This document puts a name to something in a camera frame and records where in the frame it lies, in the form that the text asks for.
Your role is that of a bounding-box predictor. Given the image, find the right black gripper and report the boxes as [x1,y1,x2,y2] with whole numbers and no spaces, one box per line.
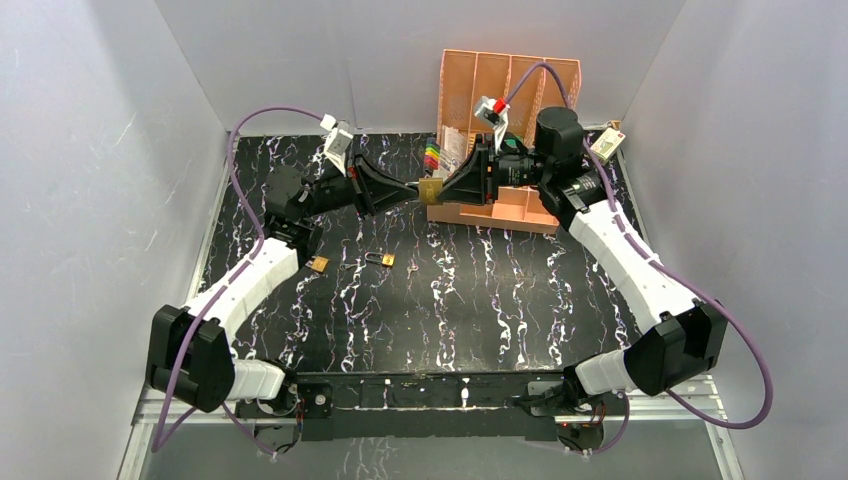
[436,134,552,206]

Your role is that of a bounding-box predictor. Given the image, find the brass long-shackle padlock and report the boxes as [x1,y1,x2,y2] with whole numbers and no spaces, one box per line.
[364,252,395,268]

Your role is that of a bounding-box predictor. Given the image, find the brass padlock with keys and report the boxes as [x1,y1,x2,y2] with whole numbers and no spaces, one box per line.
[306,256,330,274]

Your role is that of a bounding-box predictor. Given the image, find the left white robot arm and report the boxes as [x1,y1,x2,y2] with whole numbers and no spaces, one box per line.
[146,155,419,416]

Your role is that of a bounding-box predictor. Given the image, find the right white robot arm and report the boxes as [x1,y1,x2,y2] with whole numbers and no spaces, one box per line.
[437,97,728,414]

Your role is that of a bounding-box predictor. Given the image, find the white card boxes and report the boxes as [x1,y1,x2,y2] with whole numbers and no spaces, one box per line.
[441,125,468,169]

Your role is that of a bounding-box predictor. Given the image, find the orange plastic file organizer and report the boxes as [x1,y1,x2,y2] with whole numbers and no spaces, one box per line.
[427,49,582,234]

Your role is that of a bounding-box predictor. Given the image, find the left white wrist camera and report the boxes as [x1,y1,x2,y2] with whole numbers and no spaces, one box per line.
[320,114,353,176]

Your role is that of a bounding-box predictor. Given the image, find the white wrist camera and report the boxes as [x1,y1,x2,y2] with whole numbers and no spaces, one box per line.
[320,114,353,176]
[472,96,509,153]

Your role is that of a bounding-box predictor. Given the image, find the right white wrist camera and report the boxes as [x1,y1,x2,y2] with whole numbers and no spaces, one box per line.
[472,96,509,153]

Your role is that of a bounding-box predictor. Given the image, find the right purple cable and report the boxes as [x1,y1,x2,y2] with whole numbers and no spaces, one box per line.
[503,61,774,458]

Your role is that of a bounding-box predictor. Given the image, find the purple cable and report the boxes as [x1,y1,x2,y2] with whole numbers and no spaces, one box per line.
[150,105,329,458]
[503,61,774,458]

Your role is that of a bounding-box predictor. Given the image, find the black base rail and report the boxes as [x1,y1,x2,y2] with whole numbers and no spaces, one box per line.
[296,370,578,441]

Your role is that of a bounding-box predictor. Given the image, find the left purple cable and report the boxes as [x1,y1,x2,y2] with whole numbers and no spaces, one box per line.
[150,105,329,458]

